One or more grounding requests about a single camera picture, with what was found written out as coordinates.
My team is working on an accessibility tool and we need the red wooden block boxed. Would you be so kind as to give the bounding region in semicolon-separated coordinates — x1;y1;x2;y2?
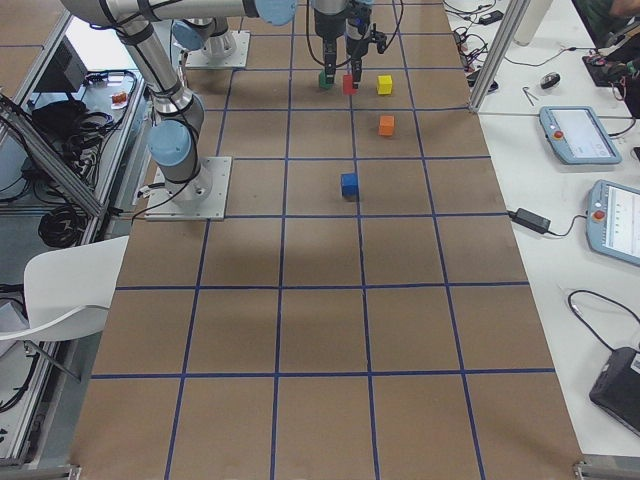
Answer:
342;74;358;95

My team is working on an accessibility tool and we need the yellow wooden block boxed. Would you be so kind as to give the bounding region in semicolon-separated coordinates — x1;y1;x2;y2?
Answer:
376;75;394;96

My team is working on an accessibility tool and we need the green wooden block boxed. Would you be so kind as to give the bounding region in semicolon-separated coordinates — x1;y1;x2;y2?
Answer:
318;71;333;90

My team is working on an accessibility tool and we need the orange wooden block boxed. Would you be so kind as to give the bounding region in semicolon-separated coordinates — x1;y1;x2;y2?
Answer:
378;115;395;137

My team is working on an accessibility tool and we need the blue wooden block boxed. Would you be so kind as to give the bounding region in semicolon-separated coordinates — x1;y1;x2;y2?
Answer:
340;172;359;198

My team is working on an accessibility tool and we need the black computer mouse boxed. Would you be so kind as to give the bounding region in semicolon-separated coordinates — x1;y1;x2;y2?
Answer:
539;72;561;90

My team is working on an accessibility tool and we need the upper teach pendant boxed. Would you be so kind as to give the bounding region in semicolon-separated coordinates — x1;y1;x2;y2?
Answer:
538;106;622;165

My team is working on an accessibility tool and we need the teach pendant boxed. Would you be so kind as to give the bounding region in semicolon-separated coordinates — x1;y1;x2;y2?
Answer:
538;106;622;165
586;180;639;266

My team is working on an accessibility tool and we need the black power adapter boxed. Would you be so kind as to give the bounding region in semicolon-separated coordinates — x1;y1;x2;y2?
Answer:
508;208;551;234

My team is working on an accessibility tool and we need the lower teach pendant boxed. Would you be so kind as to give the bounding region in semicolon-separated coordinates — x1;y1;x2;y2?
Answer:
586;180;639;266

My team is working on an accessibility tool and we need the white plastic chair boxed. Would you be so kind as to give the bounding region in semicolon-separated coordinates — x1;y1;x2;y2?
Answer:
1;236;129;354

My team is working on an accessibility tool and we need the black laptop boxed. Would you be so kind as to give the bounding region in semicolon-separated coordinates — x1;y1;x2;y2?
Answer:
589;347;639;435

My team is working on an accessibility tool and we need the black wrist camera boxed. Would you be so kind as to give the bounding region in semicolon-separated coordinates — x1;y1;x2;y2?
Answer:
371;31;387;54

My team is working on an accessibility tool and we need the aluminium frame post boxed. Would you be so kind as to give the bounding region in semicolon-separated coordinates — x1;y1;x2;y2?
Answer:
468;0;530;113

